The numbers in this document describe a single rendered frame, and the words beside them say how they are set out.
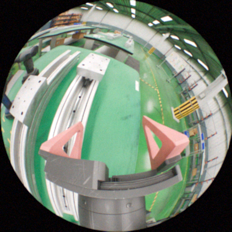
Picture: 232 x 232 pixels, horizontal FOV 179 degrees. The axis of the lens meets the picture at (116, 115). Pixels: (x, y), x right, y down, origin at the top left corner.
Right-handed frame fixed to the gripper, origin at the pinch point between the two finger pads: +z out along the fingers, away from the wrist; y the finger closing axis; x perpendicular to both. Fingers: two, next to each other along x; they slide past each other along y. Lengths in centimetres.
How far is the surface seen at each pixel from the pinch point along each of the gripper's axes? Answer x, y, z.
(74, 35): -173, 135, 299
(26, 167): 6.0, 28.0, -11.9
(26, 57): -27.0, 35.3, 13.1
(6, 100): -14.0, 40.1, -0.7
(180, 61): -56, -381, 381
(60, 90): -1.5, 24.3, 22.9
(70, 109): 3.9, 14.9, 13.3
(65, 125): 6.4, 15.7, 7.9
